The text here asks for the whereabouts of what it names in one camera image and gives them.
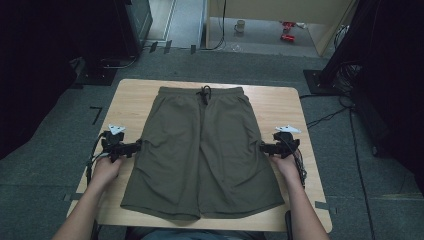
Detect grey floor tape strip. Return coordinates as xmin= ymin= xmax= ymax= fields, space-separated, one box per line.
xmin=314 ymin=200 xmax=338 ymax=215
xmin=62 ymin=192 xmax=88 ymax=202

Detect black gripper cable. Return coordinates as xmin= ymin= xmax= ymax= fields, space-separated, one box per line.
xmin=289 ymin=143 xmax=308 ymax=190
xmin=85 ymin=130 xmax=112 ymax=185

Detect black stand base plate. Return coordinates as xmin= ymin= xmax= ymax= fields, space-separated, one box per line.
xmin=74 ymin=64 xmax=118 ymax=87
xmin=302 ymin=68 xmax=345 ymax=97

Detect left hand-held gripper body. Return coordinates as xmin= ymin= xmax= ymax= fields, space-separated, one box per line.
xmin=99 ymin=123 xmax=138 ymax=164

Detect black looped floor cable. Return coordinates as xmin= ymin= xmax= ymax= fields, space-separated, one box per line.
xmin=99 ymin=53 xmax=142 ymax=70

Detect black cabinet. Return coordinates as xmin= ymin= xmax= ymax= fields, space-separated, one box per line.
xmin=112 ymin=0 xmax=154 ymax=60

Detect person's grey-blue clothing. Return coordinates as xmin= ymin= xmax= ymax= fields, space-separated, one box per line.
xmin=139 ymin=228 xmax=268 ymax=240

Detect light wooden desk frame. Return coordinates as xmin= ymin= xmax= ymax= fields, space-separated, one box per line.
xmin=204 ymin=0 xmax=360 ymax=58

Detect person's right hand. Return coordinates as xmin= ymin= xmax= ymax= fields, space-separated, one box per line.
xmin=269 ymin=153 xmax=304 ymax=184

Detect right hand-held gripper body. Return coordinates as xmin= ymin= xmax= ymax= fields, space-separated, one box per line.
xmin=269 ymin=124 xmax=302 ymax=160

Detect person's left hand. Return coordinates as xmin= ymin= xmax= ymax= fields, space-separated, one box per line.
xmin=89 ymin=154 xmax=126 ymax=193

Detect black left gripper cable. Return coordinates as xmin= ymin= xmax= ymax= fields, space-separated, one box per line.
xmin=85 ymin=130 xmax=112 ymax=185

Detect black angled tape mark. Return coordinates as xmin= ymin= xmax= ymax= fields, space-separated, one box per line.
xmin=88 ymin=105 xmax=104 ymax=126

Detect black cable bundle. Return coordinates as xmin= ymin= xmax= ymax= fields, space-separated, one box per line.
xmin=332 ymin=60 xmax=364 ymax=95

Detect beige mug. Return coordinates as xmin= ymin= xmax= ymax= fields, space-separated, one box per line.
xmin=233 ymin=19 xmax=247 ymax=35

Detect black curtain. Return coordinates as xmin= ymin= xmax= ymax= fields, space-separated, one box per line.
xmin=0 ymin=0 xmax=131 ymax=160

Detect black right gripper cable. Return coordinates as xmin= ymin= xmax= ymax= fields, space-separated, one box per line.
xmin=289 ymin=143 xmax=308 ymax=190

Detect long thin black floor cable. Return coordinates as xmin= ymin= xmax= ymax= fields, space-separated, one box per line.
xmin=347 ymin=109 xmax=377 ymax=240

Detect hanging black cable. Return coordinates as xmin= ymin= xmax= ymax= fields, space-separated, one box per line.
xmin=199 ymin=0 xmax=228 ymax=52

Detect olive green shorts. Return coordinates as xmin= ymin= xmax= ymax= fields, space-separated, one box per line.
xmin=120 ymin=85 xmax=286 ymax=222

